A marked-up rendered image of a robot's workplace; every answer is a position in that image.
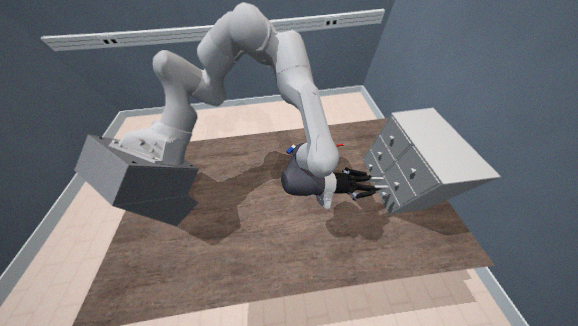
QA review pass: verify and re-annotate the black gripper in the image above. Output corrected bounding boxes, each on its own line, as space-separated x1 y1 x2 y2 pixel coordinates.
333 167 388 201

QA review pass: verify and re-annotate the grey chest of drawers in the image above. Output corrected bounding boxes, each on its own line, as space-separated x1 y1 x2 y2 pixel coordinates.
363 108 501 214

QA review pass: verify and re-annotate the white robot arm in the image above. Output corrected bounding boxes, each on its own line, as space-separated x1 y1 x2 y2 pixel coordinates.
109 2 340 209

